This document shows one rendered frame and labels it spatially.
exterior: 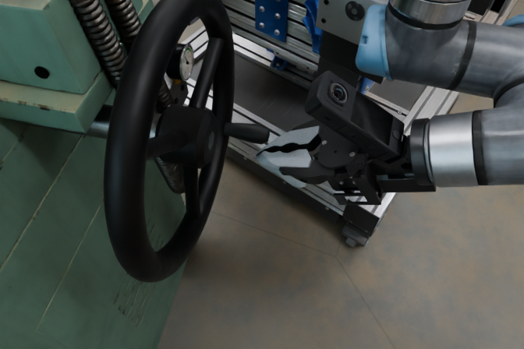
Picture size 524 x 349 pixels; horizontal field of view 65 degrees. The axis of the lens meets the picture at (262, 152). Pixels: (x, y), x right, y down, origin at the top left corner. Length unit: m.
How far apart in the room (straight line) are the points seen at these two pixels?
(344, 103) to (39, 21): 0.27
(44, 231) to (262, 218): 0.81
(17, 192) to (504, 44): 0.52
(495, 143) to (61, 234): 0.51
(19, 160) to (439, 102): 1.14
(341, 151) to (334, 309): 0.78
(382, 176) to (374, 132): 0.07
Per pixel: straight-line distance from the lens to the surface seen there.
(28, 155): 0.51
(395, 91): 1.37
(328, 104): 0.40
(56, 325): 0.67
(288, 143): 0.51
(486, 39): 0.48
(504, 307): 1.35
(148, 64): 0.30
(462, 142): 0.42
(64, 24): 0.37
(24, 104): 0.42
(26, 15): 0.36
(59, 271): 0.63
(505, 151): 0.42
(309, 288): 1.20
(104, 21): 0.39
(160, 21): 0.32
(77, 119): 0.40
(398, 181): 0.49
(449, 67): 0.47
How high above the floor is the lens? 1.14
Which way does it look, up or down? 54 degrees down
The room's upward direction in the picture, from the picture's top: straight up
